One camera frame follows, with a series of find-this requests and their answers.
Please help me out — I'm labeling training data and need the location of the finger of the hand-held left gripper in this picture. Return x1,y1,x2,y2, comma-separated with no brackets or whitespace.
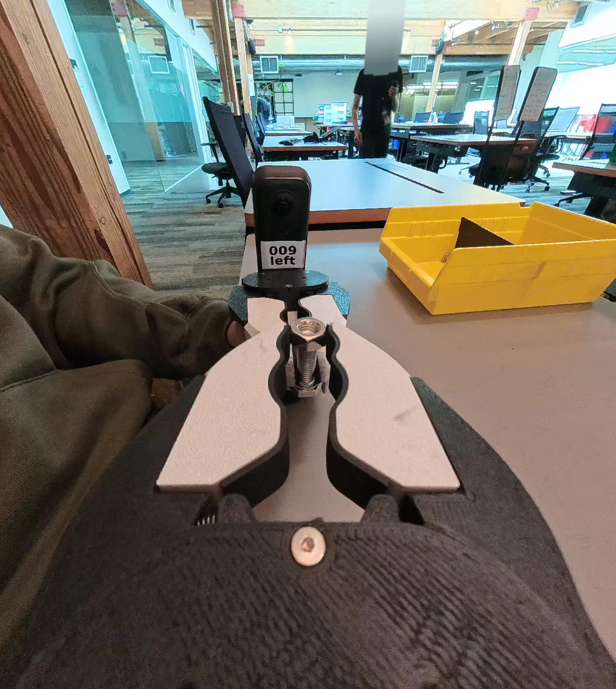
245,297,290,341
297,294,349,330

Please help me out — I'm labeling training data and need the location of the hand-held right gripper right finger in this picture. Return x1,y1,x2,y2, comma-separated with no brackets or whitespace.
325,323,462,509

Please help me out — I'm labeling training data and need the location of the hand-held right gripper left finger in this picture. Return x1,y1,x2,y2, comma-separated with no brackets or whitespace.
155,324,293,507

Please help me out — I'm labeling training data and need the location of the steel bolt with nut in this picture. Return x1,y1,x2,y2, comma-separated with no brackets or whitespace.
281,317,331,400

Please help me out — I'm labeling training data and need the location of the yellow plastic bin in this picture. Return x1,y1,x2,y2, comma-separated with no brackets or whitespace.
379,202,616,316

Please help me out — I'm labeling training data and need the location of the person's left forearm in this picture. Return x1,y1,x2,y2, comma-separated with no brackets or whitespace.
0,209,236,380

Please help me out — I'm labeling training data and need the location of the grey desk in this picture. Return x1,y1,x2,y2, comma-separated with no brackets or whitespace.
239,229,616,689

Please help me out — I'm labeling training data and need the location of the person's right hand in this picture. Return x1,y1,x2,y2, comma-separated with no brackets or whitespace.
151,377,186,409

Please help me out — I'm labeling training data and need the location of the white table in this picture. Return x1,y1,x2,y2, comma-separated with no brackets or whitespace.
243,158,527,226

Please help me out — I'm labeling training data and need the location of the black office chair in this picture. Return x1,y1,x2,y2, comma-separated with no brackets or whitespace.
242,112,265,162
200,97,257,210

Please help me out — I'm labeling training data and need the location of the black bin divider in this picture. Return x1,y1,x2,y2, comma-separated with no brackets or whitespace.
456,217,515,249

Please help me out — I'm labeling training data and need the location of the person's olive green jacket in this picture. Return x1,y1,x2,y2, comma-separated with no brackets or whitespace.
0,355,154,689

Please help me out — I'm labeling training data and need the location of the whiteboard on stand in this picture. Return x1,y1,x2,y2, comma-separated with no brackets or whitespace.
521,67,559,124
494,65,522,122

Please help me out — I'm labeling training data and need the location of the wooden post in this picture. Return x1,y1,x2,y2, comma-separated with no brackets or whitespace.
0,0,154,289

